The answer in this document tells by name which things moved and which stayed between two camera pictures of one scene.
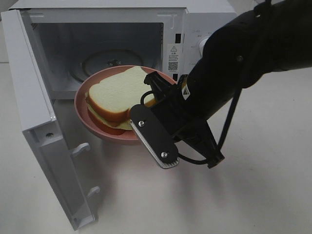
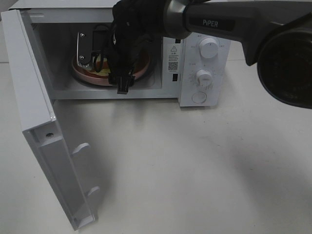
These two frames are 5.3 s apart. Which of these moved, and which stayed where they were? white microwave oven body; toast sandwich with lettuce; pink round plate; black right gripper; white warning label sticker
Moved: black right gripper; toast sandwich with lettuce; pink round plate
Stayed: white microwave oven body; white warning label sticker
